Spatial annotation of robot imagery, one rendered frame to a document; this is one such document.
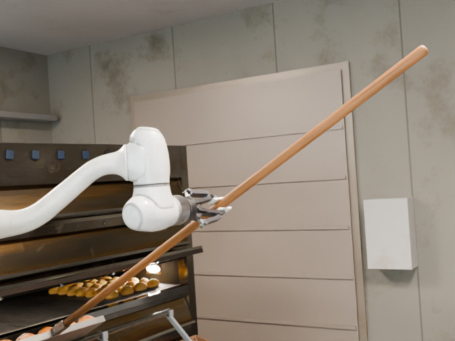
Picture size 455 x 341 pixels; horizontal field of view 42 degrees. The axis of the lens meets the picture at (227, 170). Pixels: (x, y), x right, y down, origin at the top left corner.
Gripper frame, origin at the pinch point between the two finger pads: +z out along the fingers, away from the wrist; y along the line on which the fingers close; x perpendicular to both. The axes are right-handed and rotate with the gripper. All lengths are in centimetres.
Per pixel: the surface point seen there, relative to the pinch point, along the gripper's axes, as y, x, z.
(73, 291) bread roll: -44, -191, 95
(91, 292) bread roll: -36, -176, 95
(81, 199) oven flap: -70, -118, 62
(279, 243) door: -40, -180, 336
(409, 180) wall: -26, -45, 349
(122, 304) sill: -16, -149, 88
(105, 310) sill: -15, -149, 74
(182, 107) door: -215, -199, 328
